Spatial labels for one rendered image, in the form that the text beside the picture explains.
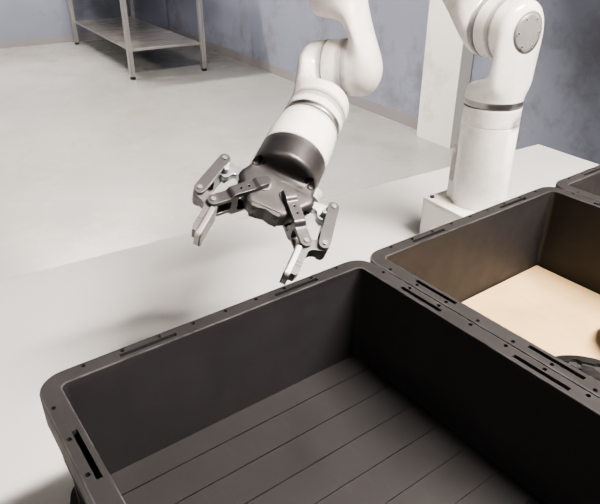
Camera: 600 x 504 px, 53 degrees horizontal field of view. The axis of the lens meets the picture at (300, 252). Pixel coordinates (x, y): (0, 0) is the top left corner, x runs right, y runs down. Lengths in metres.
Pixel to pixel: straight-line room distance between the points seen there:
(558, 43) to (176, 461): 3.06
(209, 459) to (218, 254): 0.59
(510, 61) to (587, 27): 2.31
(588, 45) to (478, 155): 2.29
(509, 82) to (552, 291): 0.36
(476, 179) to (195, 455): 0.68
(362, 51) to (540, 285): 0.35
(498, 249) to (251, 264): 0.45
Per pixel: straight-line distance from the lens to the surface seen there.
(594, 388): 0.46
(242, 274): 0.98
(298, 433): 0.52
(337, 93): 0.70
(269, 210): 0.60
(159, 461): 0.52
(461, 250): 0.66
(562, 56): 3.35
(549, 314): 0.71
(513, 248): 0.74
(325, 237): 0.60
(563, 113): 3.36
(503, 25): 0.96
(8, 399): 0.82
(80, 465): 0.39
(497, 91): 0.98
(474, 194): 1.04
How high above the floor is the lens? 1.21
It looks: 29 degrees down
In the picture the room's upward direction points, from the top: straight up
